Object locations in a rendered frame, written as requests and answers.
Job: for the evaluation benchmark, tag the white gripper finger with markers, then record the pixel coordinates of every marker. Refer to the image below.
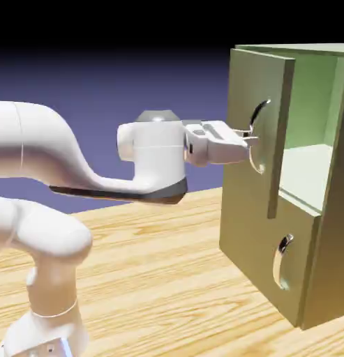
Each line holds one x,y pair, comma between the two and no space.
251,140
241,132

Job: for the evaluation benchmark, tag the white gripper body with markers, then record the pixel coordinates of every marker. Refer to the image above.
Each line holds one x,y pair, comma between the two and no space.
226,145

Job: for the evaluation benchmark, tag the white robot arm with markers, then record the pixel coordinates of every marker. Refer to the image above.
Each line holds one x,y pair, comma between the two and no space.
152,150

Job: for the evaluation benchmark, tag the green cabinet door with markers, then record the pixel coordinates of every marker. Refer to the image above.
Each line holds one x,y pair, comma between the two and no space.
249,251
244,92

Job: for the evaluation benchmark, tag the green cabinet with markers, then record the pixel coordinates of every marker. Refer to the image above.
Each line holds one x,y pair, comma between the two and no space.
336,195

